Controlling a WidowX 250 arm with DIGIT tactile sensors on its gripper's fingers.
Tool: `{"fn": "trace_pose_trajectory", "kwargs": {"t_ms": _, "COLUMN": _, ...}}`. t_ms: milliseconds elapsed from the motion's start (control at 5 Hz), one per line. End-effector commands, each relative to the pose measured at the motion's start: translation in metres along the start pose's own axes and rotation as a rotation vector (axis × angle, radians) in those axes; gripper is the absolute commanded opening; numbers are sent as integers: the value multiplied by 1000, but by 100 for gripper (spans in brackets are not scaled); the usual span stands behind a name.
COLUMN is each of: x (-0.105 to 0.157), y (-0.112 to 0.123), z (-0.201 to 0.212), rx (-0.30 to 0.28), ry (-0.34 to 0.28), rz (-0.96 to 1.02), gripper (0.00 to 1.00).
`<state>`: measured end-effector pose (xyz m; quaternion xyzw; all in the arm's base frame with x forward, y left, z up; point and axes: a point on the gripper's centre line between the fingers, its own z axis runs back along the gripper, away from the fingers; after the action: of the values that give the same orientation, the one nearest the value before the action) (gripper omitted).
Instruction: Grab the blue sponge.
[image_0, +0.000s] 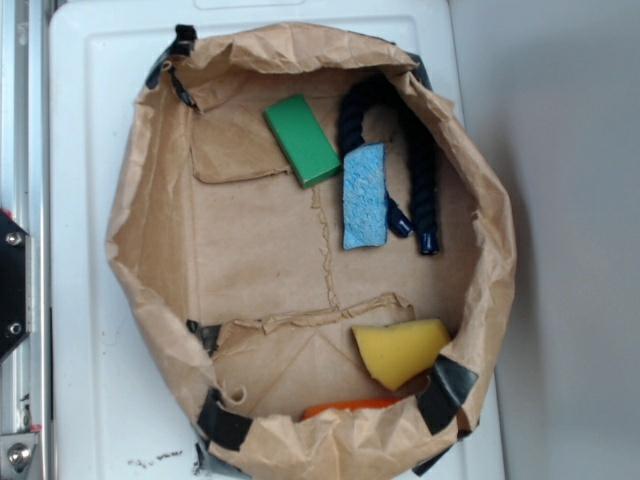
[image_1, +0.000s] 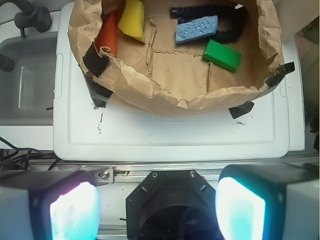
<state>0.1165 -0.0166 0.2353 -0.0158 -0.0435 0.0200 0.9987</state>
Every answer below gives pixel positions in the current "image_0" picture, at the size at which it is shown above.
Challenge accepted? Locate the green rectangular block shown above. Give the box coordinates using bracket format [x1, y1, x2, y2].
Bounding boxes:
[264, 95, 341, 188]

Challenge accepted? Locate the aluminium frame rail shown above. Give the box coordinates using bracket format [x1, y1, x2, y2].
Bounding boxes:
[1, 1, 55, 479]

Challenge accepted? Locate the orange object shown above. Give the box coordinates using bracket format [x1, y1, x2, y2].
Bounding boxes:
[302, 398, 399, 420]

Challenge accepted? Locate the dark blue rope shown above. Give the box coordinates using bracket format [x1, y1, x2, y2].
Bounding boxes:
[337, 78, 441, 256]

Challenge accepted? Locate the yellow sponge wedge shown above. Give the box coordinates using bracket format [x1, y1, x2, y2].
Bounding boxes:
[352, 318, 451, 391]

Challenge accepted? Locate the blue sponge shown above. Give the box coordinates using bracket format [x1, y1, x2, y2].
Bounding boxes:
[343, 143, 387, 250]

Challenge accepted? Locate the brown paper bag bin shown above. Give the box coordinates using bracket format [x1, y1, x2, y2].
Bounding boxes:
[106, 23, 517, 479]

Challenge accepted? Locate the black mounting plate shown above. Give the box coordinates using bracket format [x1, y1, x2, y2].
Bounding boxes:
[1, 209, 31, 362]

